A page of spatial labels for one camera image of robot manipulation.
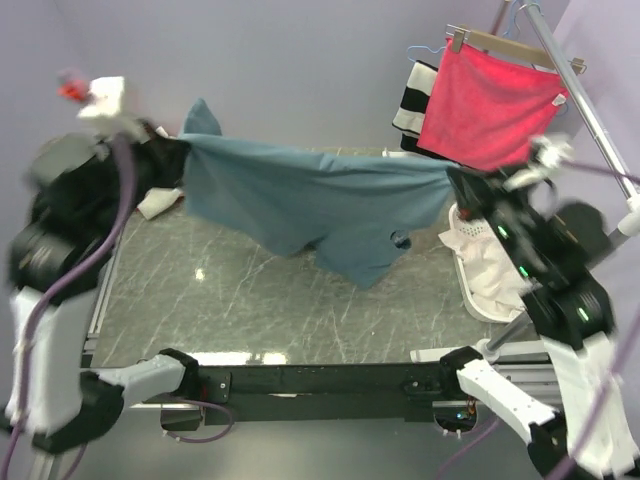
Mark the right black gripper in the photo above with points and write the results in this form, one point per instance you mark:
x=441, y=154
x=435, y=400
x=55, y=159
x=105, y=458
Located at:
x=473, y=190

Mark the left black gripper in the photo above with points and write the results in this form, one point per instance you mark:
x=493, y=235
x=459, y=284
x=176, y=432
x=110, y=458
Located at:
x=170, y=152

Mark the blue t shirt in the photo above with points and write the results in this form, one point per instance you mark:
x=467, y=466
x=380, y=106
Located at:
x=356, y=212

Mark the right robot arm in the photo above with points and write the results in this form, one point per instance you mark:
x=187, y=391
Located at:
x=588, y=437

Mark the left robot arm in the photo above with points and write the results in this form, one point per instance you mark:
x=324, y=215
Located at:
x=86, y=188

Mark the cream folded t shirt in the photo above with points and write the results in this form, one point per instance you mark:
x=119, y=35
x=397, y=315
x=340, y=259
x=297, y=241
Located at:
x=157, y=201

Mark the white laundry basket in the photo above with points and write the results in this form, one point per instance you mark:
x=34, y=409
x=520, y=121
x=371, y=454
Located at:
x=472, y=228

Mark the white t shirt in basket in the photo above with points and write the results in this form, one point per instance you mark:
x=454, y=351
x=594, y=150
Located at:
x=494, y=283

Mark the red towel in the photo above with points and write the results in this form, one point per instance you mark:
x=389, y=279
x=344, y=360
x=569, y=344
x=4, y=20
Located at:
x=483, y=111

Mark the metal clothes rack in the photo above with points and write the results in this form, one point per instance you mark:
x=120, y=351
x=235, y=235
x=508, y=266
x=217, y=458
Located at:
x=503, y=343

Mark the black white striped cloth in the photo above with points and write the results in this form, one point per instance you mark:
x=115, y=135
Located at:
x=409, y=117

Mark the wooden clip hanger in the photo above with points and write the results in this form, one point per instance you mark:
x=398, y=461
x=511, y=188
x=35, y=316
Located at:
x=461, y=34

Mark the black base beam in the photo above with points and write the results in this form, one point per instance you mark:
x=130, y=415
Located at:
x=255, y=393

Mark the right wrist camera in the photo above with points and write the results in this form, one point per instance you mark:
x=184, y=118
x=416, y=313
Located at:
x=548, y=154

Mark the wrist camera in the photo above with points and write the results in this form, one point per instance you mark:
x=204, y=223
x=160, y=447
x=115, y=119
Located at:
x=105, y=104
x=548, y=154

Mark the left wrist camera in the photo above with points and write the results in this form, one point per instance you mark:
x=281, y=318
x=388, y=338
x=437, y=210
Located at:
x=105, y=104

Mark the aluminium rail frame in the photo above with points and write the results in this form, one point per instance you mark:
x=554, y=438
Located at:
x=212, y=413

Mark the blue wire hanger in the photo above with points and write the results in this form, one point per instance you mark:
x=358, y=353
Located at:
x=410, y=51

